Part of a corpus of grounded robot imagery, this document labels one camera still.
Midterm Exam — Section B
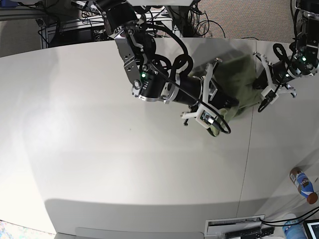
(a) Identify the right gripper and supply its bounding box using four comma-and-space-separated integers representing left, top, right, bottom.
174, 57, 230, 129

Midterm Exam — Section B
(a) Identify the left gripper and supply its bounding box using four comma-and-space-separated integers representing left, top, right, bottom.
252, 51, 298, 105

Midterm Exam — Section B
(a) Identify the green T-shirt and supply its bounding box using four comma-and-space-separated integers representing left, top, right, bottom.
212, 55, 262, 123

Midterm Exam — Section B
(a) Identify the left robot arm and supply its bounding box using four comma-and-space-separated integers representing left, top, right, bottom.
253, 0, 319, 112

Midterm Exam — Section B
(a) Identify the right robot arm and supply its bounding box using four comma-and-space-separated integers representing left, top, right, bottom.
93, 0, 239, 134

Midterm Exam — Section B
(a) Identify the brown bottle blue label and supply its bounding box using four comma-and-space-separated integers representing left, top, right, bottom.
290, 167, 318, 205

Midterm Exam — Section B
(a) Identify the white tray with black device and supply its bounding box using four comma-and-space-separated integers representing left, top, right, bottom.
204, 215, 265, 238

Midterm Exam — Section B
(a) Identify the laptop screen corner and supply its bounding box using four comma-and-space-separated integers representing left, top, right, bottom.
303, 220, 319, 239

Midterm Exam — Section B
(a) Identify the blue water bottle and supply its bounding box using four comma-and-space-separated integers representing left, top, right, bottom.
282, 220, 307, 239

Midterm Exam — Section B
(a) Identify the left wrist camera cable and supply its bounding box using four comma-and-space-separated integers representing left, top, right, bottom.
257, 42, 300, 113

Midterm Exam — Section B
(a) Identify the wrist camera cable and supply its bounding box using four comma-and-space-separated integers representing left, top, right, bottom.
257, 42, 300, 113
138, 21, 232, 135

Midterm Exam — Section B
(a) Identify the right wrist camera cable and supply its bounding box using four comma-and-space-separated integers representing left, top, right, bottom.
138, 21, 232, 135

